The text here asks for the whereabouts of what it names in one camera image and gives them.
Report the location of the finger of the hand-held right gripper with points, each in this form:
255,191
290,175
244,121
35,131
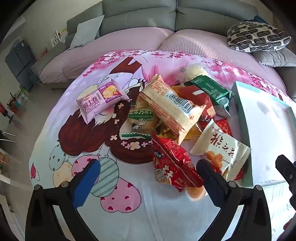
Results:
285,169

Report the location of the red white-label snack packet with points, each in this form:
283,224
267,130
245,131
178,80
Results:
201,99

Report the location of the blue cloth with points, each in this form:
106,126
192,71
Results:
260,19

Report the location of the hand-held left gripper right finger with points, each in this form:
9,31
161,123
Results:
209,183

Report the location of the teal-rimmed white tray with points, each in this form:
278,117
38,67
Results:
266,129

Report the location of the yellow snack packet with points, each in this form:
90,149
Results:
193,134

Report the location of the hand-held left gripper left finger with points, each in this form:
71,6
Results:
86,183

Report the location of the pale bun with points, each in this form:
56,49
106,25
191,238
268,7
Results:
195,70

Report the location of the green snack packet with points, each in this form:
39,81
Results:
208,88
223,109

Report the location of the grey sofa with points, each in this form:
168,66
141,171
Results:
138,16

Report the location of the light grey pillow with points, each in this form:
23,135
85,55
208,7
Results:
86,31

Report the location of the green and cream cracker packet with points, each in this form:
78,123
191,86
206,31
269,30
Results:
138,122

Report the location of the pink swiss roll packet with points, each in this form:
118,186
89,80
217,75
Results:
97,104

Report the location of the white calligraphy snack packet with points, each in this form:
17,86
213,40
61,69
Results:
222,148

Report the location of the pink printed blanket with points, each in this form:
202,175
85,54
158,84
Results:
129,220

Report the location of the white rack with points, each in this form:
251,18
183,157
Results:
56,38

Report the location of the black and white patterned pillow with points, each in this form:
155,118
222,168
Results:
254,36

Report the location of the beige barcode snack packet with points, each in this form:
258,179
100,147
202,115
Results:
166,104

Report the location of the red flowered snack packet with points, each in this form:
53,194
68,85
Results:
171,160

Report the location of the dark grey cabinet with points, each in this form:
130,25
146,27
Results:
20,62

